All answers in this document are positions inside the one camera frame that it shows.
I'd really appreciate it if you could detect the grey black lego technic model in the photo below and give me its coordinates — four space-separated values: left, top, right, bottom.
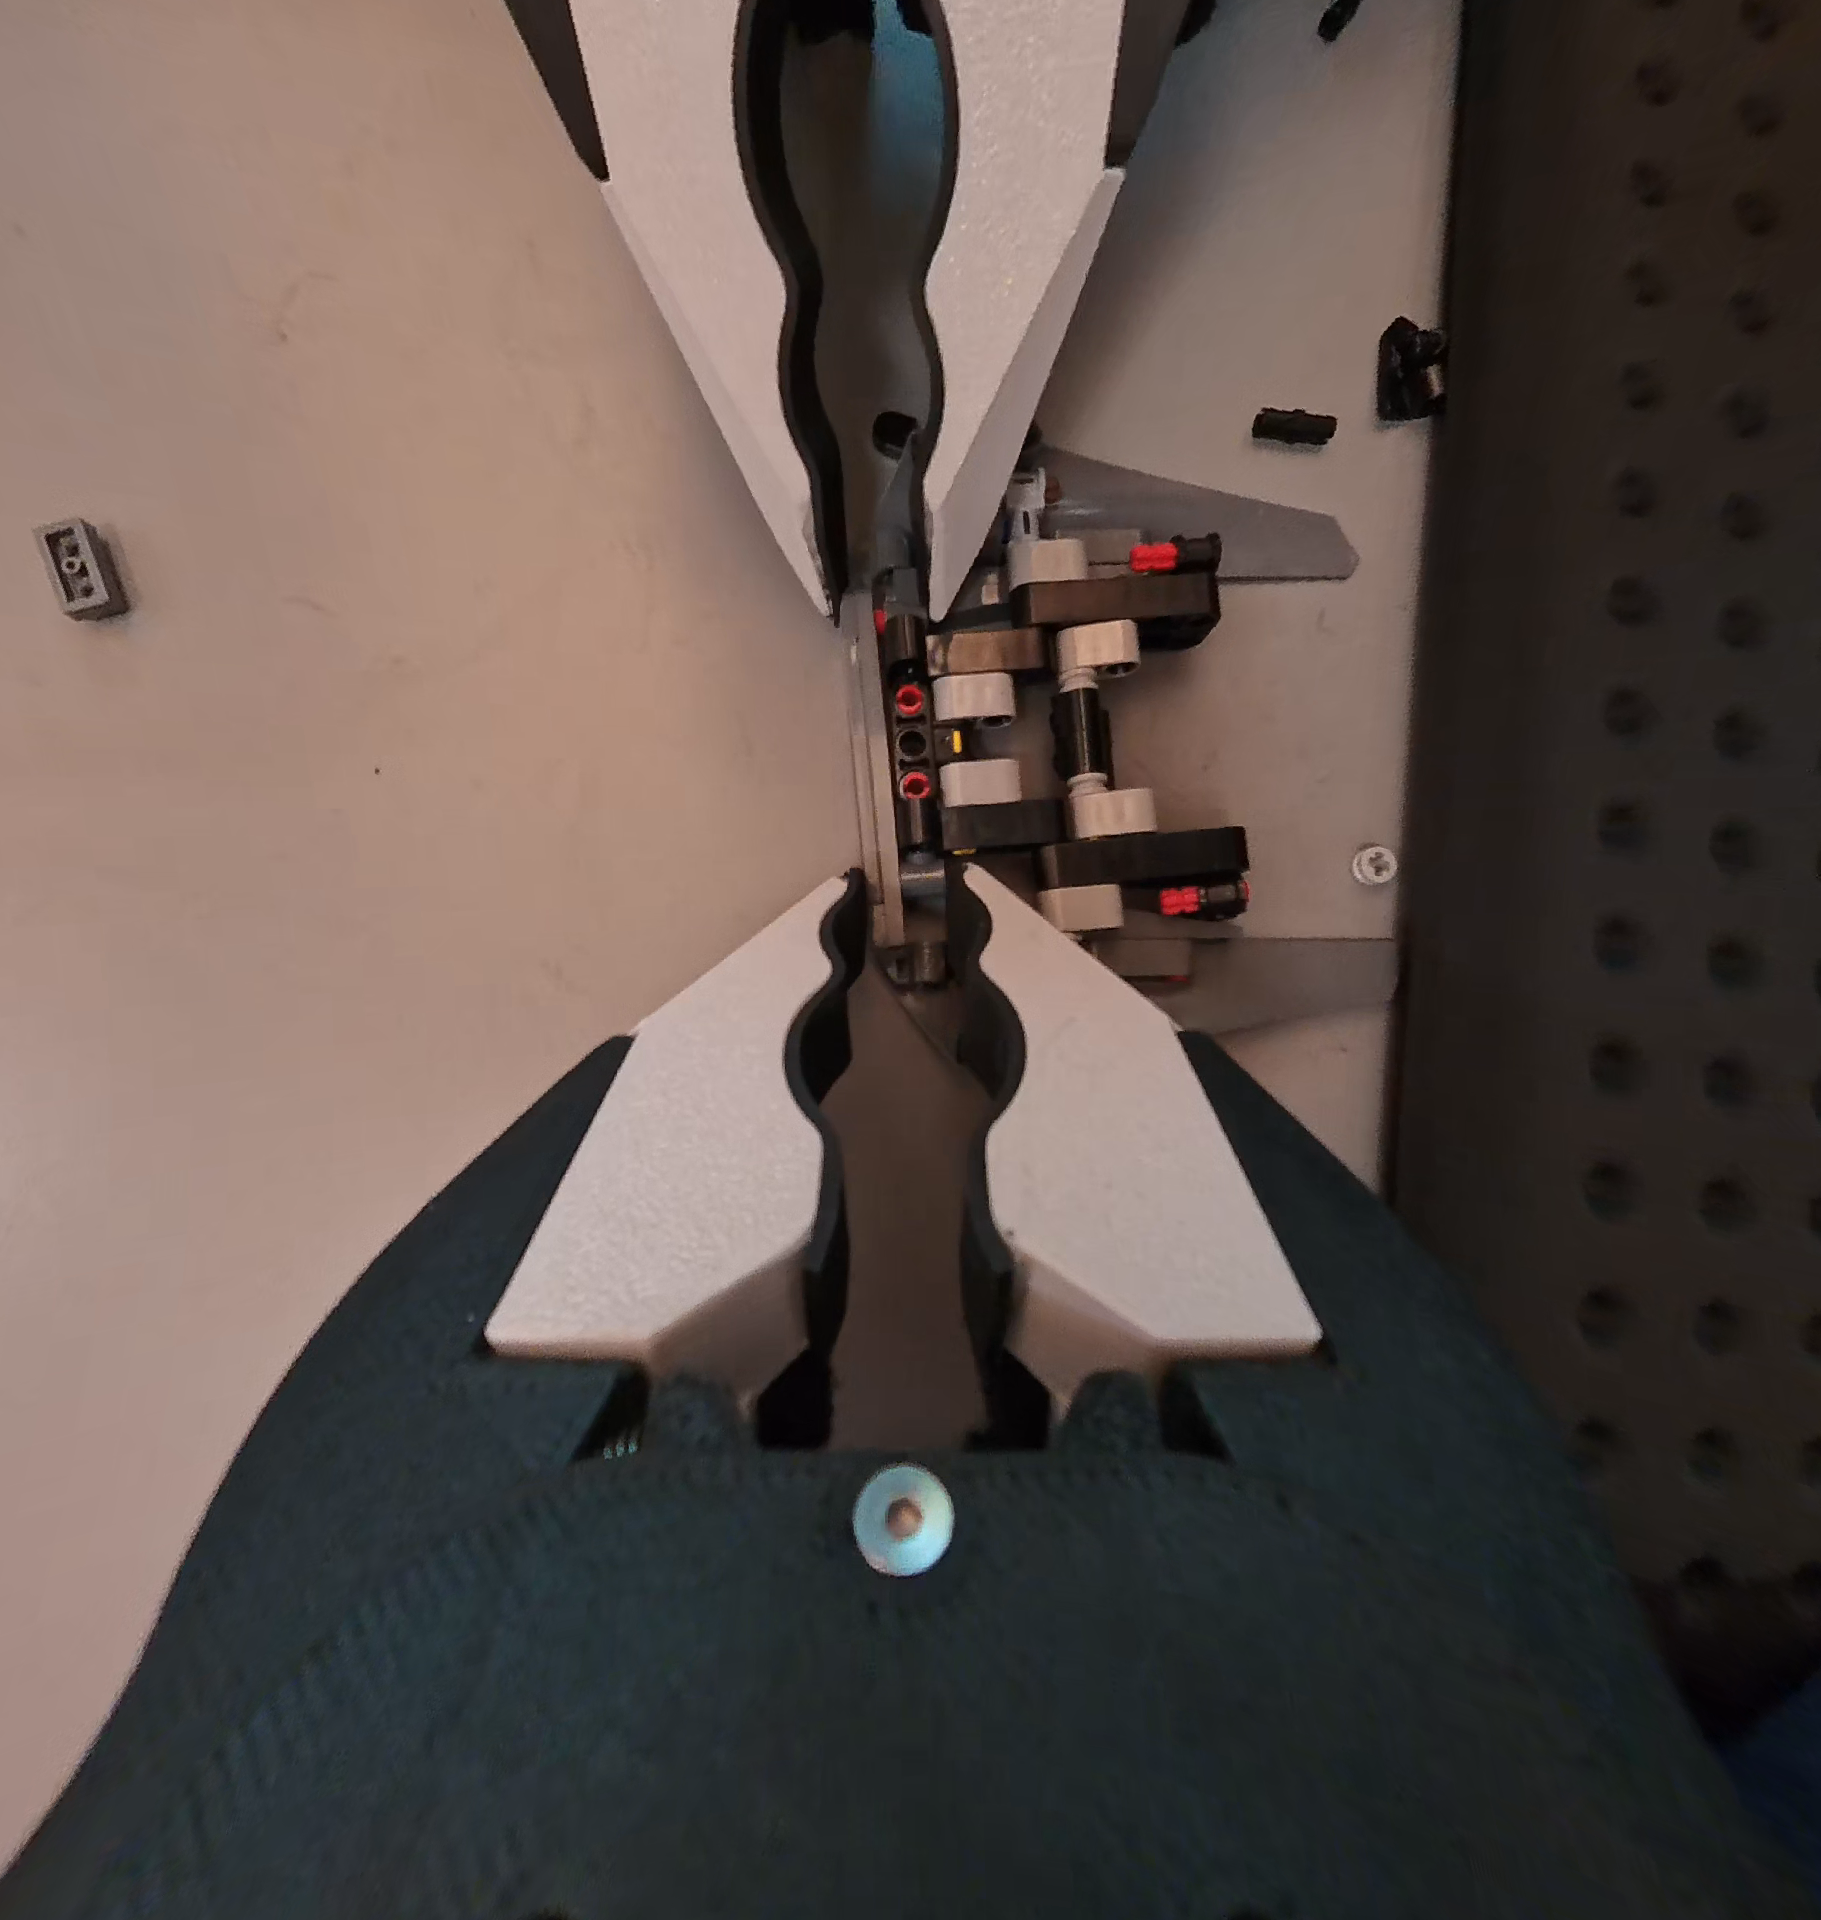
846 442 1402 1036

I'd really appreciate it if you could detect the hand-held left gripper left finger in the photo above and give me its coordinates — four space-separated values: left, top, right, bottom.
483 865 868 1414

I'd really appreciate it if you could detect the small grey lego plate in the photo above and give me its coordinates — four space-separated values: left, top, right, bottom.
31 513 135 623

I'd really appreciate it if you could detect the black lego connector piece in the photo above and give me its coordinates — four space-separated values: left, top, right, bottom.
1374 315 1452 421

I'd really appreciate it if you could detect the black perforated foam mat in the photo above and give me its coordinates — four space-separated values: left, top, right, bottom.
1391 0 1821 1730

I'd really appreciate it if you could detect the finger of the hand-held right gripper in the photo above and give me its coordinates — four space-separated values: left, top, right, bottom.
556 0 860 623
909 0 1130 608

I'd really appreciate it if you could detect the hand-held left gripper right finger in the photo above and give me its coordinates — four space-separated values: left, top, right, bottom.
960 865 1322 1414

